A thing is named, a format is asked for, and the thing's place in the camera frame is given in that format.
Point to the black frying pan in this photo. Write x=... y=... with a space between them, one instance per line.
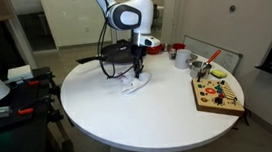
x=120 y=54

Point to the small red cup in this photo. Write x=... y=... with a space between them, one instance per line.
x=179 y=46

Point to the white box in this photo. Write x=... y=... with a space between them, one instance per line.
x=20 y=73

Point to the red bowl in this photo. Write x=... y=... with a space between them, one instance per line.
x=156 y=50

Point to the round wall fitting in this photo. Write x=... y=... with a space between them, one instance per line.
x=233 y=8

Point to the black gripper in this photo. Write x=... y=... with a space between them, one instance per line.
x=137 y=55

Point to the steel pot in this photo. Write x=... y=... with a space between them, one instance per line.
x=195 y=71

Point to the wooden toy board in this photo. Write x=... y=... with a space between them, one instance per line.
x=209 y=107

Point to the black robot stand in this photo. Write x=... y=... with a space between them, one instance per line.
x=15 y=141

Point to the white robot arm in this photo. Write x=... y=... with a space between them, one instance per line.
x=143 y=11

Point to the yellow sponge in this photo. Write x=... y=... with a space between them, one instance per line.
x=218 y=73

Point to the dark office chair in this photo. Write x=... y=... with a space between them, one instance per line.
x=160 y=16

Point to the white towel with red stripes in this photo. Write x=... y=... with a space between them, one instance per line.
x=133 y=86

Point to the white mug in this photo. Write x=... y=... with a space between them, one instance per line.
x=183 y=59

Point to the whiteboard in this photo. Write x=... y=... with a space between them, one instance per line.
x=231 y=60

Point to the small metal cup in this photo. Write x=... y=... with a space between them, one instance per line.
x=167 y=47
x=172 y=54

